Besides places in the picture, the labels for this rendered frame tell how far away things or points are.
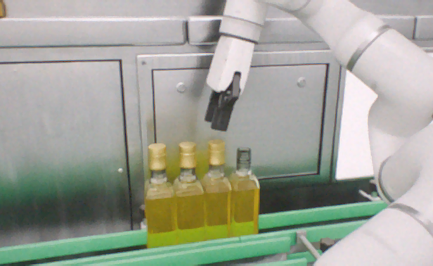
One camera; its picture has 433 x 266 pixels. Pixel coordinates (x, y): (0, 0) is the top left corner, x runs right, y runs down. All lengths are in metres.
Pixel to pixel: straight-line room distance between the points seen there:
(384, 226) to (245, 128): 0.51
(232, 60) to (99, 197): 0.47
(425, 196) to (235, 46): 0.38
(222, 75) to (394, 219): 0.37
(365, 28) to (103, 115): 0.56
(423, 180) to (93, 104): 0.65
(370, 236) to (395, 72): 0.24
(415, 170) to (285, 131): 0.46
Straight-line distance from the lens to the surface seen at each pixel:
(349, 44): 0.62
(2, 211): 1.00
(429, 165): 0.52
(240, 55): 0.69
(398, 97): 0.60
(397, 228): 0.48
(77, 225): 1.00
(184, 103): 0.87
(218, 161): 0.76
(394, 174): 0.58
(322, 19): 0.75
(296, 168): 1.00
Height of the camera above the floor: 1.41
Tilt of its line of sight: 17 degrees down
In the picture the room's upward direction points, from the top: straight up
